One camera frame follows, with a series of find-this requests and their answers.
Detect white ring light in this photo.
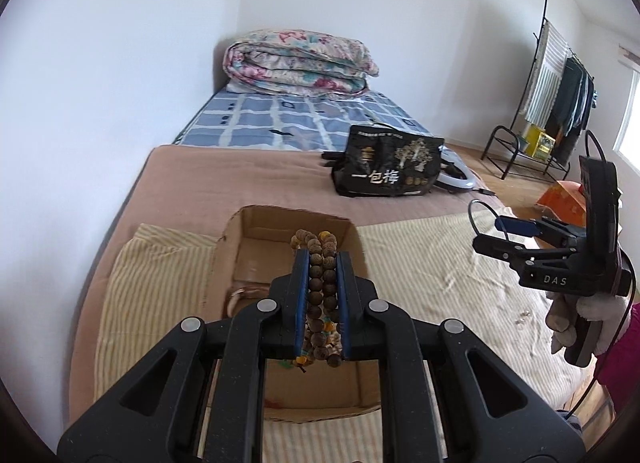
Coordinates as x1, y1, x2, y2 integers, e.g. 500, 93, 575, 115
432, 144, 476, 192

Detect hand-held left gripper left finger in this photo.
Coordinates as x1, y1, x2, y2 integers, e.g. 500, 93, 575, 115
56, 249, 311, 463

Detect person's right forearm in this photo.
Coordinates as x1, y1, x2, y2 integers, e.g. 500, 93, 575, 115
595, 303, 640, 414

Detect black clothes rack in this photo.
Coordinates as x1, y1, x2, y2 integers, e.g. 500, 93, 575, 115
481, 0, 598, 179

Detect cardboard box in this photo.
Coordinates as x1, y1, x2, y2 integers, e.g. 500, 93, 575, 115
202, 206, 386, 424

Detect yellow box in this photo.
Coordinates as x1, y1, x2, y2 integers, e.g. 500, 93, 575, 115
525, 126, 556, 156

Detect red strap wristwatch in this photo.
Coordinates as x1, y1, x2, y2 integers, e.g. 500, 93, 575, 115
227, 284, 271, 316

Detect yellow striped cloth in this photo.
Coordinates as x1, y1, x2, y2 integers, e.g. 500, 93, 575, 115
94, 210, 583, 463

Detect person's right hand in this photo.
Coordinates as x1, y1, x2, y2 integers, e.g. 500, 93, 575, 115
546, 288, 633, 359

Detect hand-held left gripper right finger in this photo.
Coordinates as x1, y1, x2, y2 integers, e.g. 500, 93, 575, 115
336, 251, 586, 463

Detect orange covered cabinet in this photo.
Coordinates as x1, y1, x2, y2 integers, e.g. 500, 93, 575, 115
535, 180, 588, 229

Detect dark hanging clothes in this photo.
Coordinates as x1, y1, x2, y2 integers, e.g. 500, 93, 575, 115
542, 57, 598, 166

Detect brown blanket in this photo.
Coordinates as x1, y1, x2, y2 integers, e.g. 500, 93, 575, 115
67, 144, 506, 439

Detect black bangle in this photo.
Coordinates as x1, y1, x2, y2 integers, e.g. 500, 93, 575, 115
468, 199, 507, 240

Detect folded floral quilt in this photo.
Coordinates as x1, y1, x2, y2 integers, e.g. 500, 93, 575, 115
222, 29, 379, 96

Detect black printed bag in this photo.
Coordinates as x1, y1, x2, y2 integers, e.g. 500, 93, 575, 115
331, 123, 446, 197

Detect window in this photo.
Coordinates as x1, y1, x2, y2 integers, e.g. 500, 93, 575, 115
612, 43, 640, 169

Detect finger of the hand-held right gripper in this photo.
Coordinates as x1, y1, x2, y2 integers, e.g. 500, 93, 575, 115
496, 216, 571, 244
472, 234, 538, 269

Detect brown wooden bead necklace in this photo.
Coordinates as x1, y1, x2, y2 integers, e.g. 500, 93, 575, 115
290, 229, 346, 374

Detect striped hanging towel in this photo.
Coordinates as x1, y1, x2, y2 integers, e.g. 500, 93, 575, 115
525, 20, 568, 129

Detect blue plaid mattress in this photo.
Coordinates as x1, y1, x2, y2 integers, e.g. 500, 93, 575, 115
171, 89, 433, 151

